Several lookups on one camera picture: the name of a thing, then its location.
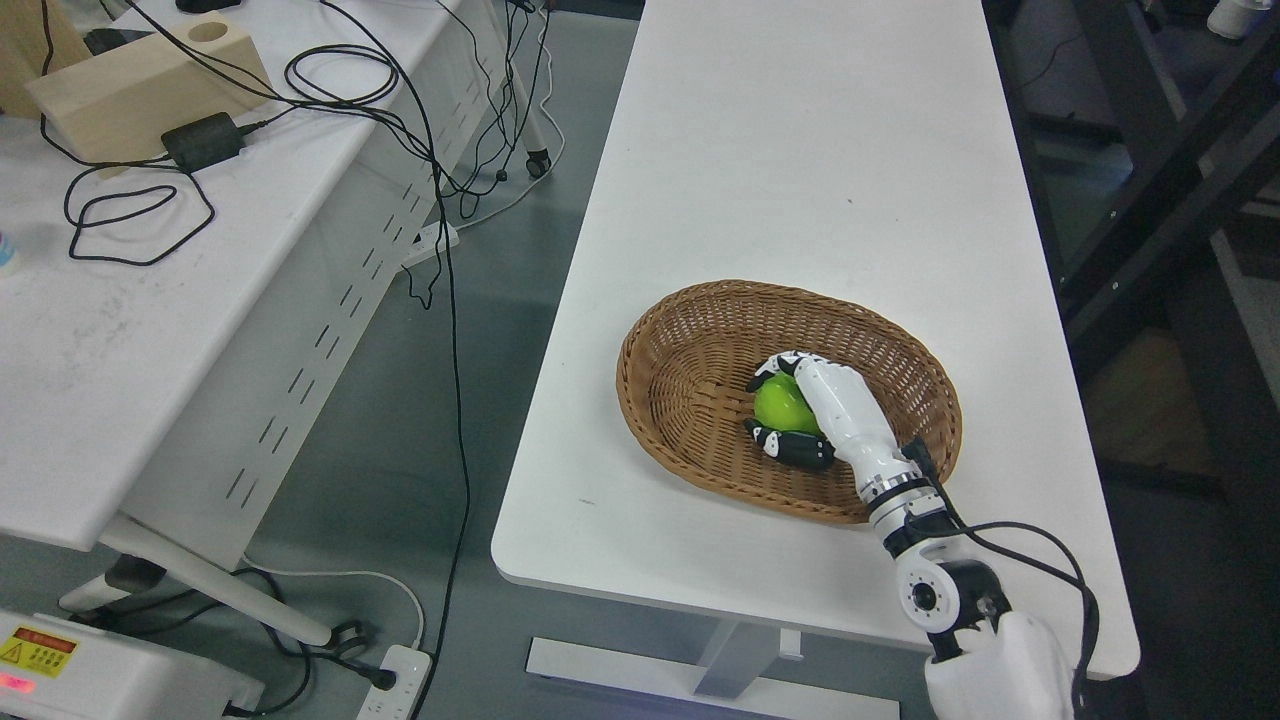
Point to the brown wicker basket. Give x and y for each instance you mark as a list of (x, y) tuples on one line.
[(682, 382)]

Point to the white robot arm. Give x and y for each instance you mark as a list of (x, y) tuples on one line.
[(988, 660)]

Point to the green apple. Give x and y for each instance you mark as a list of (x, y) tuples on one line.
[(779, 404)]

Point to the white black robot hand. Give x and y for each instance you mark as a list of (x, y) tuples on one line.
[(852, 425)]

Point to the white box device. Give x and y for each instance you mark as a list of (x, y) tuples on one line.
[(54, 669)]

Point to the white power strip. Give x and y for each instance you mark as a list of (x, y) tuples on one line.
[(410, 669), (430, 241)]

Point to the black metal shelf rack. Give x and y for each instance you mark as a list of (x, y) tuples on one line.
[(1149, 139)]

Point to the wooden block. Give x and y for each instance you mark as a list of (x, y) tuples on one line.
[(116, 106)]

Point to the white perforated panel desk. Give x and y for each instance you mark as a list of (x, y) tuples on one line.
[(157, 387)]

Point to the white standing desk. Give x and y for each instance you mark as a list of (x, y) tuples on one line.
[(858, 149)]

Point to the black power adapter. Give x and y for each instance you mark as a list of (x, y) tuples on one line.
[(204, 142)]

